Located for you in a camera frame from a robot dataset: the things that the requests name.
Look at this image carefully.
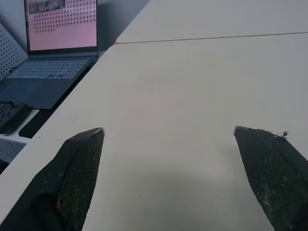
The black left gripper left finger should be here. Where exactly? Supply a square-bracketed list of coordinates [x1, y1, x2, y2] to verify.
[0, 127, 105, 231]

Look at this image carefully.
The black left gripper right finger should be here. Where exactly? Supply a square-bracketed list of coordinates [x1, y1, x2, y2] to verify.
[232, 125, 308, 231]

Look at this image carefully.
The black flat pad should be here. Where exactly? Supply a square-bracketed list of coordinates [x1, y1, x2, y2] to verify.
[18, 108, 54, 139]

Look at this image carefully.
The black game controller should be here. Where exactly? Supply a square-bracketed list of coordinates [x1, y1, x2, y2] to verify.
[0, 101, 31, 135]

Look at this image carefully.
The dark grey open laptop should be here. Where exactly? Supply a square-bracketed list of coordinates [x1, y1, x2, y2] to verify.
[0, 0, 99, 110]

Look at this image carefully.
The white perforated metal panel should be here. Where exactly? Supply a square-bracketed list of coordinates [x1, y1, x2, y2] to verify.
[0, 23, 29, 81]

